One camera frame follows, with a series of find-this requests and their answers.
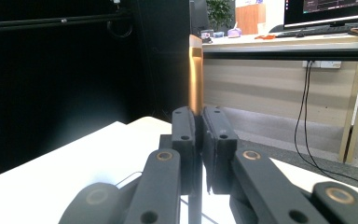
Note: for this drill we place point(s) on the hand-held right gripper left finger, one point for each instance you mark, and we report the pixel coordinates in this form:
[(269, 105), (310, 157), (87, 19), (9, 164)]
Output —
[(183, 137)]

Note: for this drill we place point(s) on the small dark container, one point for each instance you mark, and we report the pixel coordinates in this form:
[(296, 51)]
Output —
[(207, 34)]

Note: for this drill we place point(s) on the computer monitor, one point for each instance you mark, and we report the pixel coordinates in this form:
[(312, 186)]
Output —
[(329, 11)]

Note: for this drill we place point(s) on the purple tissue box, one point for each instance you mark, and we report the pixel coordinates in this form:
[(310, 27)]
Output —
[(234, 32)]

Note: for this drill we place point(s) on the small orange object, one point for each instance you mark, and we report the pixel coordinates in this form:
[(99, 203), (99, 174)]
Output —
[(264, 37)]

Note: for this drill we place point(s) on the dark curtain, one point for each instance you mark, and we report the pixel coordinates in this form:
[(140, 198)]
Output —
[(59, 77)]

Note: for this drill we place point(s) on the black frame bar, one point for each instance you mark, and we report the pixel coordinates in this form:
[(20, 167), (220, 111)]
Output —
[(276, 56), (43, 22)]

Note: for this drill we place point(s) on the beige desk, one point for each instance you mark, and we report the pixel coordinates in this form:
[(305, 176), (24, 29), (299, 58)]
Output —
[(261, 87)]

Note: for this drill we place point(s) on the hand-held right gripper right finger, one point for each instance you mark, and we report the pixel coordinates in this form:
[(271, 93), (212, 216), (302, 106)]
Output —
[(219, 146)]

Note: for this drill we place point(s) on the black keyboard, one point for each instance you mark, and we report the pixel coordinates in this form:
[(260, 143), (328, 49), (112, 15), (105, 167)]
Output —
[(317, 31)]

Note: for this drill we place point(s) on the white table cover board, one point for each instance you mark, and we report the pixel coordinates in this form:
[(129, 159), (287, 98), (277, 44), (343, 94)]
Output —
[(74, 161)]

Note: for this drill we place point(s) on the black pencil with orange end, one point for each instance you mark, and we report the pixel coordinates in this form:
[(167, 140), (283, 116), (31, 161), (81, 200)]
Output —
[(195, 81)]

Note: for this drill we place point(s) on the wooden cabinet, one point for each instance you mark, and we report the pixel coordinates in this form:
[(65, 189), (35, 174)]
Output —
[(250, 18)]

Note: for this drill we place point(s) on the green potted plant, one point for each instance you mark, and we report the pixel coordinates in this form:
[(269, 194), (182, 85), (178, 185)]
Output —
[(219, 12)]

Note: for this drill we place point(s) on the white wall outlet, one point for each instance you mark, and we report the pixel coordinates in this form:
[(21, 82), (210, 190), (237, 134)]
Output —
[(323, 64)]

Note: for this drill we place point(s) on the beige desk leg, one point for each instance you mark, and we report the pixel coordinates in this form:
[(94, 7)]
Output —
[(346, 140)]

